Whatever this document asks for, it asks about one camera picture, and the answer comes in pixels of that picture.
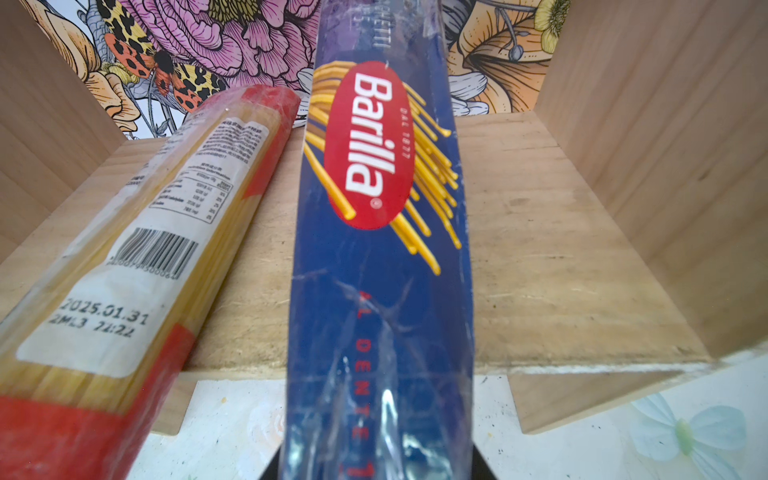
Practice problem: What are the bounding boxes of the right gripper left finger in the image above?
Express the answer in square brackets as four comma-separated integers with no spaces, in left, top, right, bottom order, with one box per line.
[260,448,281,480]

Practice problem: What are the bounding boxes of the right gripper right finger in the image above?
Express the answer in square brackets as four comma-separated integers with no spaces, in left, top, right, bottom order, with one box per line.
[471,444,497,480]

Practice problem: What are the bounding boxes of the blue Barilla spaghetti box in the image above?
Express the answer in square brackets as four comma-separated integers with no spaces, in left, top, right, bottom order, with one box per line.
[279,1,475,479]

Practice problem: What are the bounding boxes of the red clear spaghetti bag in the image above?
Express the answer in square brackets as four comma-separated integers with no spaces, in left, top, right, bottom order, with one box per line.
[1,85,300,479]

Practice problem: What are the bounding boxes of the wooden two-tier shelf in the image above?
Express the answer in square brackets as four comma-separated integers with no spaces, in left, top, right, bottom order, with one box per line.
[1,1,767,435]

